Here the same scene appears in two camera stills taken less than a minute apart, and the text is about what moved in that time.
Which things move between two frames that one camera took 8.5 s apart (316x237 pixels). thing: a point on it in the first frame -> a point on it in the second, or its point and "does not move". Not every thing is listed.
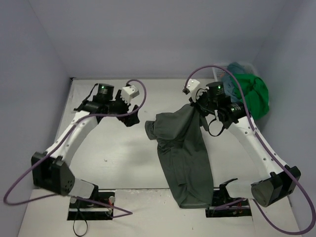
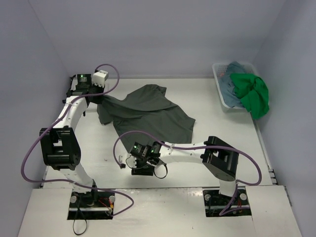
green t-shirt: [256, 92] does not move
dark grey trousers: [183, 140] -> [146, 109]
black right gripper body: [200, 104] -> [142, 170]
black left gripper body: [125, 111] -> [98, 98]
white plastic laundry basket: [218, 72] does not move
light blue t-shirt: [237, 68] does not move
